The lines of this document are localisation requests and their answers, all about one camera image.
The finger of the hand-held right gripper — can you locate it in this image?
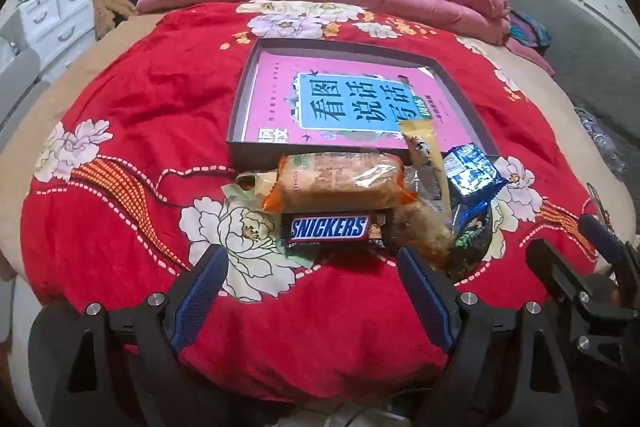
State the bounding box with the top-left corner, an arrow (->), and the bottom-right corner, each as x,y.
579,213 -> 640,303
525,238 -> 608,313

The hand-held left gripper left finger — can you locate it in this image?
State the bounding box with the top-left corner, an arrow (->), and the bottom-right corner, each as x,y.
50,244 -> 231,427

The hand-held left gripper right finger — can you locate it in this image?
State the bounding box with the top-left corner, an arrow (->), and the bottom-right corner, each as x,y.
397,247 -> 581,427

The clear brown pastry packet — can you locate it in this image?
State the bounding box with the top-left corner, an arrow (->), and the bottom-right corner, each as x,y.
387,199 -> 453,270

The green seaweed packet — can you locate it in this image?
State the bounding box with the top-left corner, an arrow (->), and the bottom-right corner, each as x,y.
447,202 -> 493,280

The blue cookie packet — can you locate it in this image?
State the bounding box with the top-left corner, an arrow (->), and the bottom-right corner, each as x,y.
442,143 -> 508,210

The brown chocolate bar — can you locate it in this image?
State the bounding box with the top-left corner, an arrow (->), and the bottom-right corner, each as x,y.
280,211 -> 388,250

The light green pastry packet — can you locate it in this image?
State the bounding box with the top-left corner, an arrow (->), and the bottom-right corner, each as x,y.
222,172 -> 301,258

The orange bread packet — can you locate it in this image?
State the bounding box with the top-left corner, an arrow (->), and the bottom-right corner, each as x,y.
262,151 -> 418,214

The yellow wafer packet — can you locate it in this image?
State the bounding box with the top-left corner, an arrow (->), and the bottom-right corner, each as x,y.
397,117 -> 448,208

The dark cardboard tray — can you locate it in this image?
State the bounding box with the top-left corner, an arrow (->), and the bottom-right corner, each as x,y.
226,38 -> 501,168

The silver crinkled plastic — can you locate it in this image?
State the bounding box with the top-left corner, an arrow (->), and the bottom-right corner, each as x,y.
575,107 -> 626,178

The red floral blanket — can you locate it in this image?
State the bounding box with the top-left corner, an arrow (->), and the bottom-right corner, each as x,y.
20,0 -> 608,403

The pink book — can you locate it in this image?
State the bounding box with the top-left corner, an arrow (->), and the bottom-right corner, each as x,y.
240,52 -> 476,158

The grey quilted headboard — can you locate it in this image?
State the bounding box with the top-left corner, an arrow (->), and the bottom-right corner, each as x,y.
492,0 -> 640,142

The colourful striped cloth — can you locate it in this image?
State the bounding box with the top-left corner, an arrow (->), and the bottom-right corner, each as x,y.
507,9 -> 553,50

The brown knitted blanket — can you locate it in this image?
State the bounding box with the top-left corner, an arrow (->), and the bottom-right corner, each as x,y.
92,0 -> 138,40

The white drawer cabinet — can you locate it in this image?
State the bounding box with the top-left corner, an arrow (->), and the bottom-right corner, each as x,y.
19,0 -> 98,68

